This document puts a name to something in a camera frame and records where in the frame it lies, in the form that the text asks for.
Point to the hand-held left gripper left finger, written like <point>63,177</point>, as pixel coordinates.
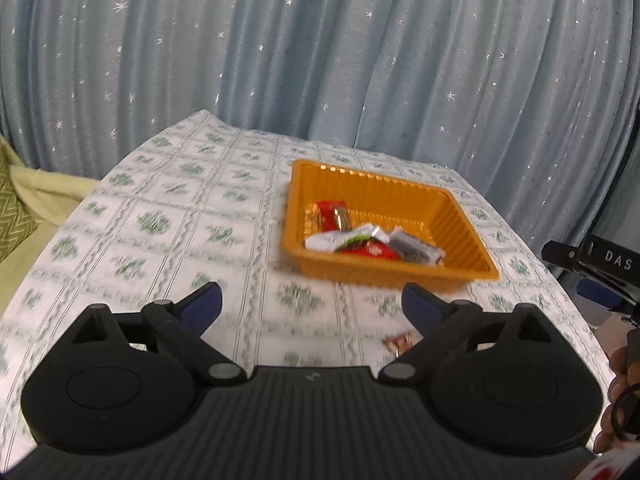
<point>202,305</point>

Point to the orange plastic tray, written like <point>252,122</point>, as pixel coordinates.
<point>400,195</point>

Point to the dark grey snack packet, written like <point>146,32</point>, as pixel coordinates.
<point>415,247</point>

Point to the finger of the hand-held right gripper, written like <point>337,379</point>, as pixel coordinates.
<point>562,256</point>
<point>597,292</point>

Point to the green zigzag pillow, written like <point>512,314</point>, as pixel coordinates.
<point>12,210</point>

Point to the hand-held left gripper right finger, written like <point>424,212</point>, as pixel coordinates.
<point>422,307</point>

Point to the green zigzag cushion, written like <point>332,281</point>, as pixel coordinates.
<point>45,195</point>

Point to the red snack packet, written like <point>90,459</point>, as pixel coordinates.
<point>372,250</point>

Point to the red and white cloth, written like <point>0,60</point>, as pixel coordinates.
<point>607,465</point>

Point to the person's right hand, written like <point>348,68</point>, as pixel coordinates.
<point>620,400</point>

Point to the blue star curtain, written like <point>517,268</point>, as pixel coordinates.
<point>320,50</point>

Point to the red patterned candy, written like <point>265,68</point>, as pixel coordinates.
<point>398,343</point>

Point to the red candy with shiny foil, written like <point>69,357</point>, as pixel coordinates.
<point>334,215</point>

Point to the white snack packet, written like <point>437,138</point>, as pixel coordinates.
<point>335,239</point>

